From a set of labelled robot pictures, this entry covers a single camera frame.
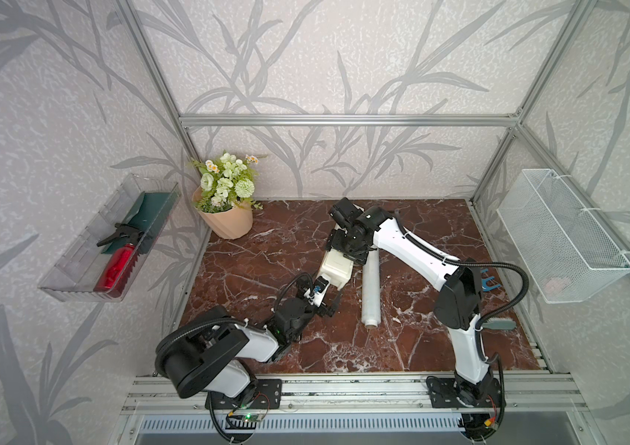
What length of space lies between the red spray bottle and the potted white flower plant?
0.29m

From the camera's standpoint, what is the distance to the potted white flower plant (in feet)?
2.90

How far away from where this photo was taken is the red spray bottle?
0.56 m
